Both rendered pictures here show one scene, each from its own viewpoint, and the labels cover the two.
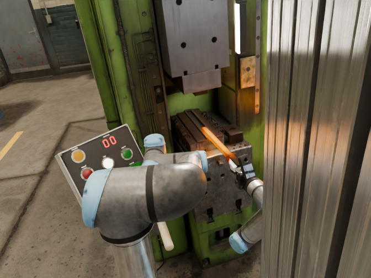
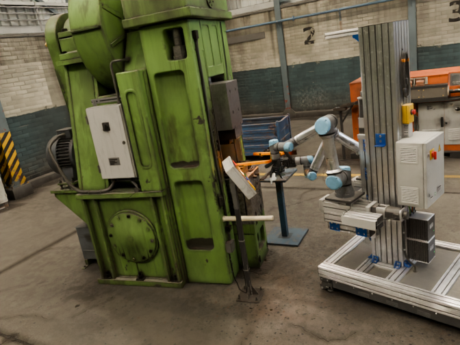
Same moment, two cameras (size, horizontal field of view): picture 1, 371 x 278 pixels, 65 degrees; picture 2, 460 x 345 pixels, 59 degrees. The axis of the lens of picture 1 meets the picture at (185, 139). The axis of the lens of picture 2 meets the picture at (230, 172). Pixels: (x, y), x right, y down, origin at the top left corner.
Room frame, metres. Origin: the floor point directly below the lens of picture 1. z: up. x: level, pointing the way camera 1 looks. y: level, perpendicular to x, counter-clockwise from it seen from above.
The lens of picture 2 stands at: (-0.60, 2.93, 1.99)
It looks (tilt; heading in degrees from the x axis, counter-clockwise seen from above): 16 degrees down; 305
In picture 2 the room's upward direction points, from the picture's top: 9 degrees counter-clockwise
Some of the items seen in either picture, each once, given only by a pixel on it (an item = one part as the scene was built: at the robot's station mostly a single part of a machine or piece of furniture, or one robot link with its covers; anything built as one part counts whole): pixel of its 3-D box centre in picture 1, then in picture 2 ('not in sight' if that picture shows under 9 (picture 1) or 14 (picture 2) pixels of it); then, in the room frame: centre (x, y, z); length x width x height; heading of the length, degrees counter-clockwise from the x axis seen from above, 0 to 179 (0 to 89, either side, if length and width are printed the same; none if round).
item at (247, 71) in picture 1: (247, 72); not in sight; (1.59, -0.39, 1.27); 0.09 x 0.02 x 0.17; 104
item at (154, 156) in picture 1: (158, 165); (286, 146); (0.82, 0.10, 1.23); 0.11 x 0.11 x 0.08; 86
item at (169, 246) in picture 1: (159, 218); (248, 218); (1.21, 0.20, 0.62); 0.44 x 0.05 x 0.05; 14
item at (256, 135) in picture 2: not in sight; (257, 137); (3.43, -3.85, 0.36); 1.20 x 0.80 x 0.72; 9
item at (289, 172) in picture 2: not in sight; (278, 174); (1.36, -0.69, 0.71); 0.40 x 0.30 x 0.02; 97
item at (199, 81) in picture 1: (189, 71); (217, 133); (1.59, -0.07, 1.32); 0.42 x 0.20 x 0.10; 14
